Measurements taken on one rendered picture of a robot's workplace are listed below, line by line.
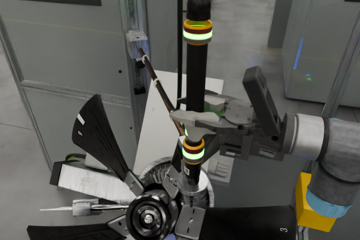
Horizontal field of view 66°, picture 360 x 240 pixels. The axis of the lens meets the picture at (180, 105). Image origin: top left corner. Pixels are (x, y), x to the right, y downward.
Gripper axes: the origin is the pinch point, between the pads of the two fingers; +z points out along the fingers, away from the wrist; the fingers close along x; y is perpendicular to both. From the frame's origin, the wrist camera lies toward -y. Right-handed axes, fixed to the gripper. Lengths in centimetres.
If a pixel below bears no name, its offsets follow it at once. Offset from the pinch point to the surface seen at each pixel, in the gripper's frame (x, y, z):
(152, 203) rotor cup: -2.2, 29.0, 6.3
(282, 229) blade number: 3.2, 33.7, -25.0
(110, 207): 2.1, 43.2, 22.4
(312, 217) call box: 21, 50, -37
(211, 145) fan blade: 9.1, 17.0, -5.2
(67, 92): 70, 55, 89
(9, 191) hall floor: 57, 154, 161
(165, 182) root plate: 6.2, 31.1, 6.1
